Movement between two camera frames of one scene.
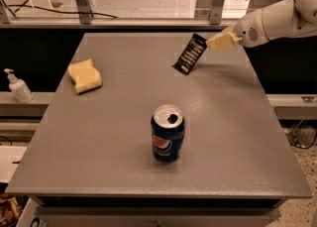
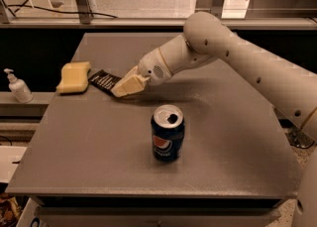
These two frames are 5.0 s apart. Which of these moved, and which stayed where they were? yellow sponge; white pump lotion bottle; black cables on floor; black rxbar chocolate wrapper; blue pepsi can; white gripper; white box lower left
Moved: yellow sponge; white gripper; black rxbar chocolate wrapper
Stayed: white box lower left; white pump lotion bottle; black cables on floor; blue pepsi can
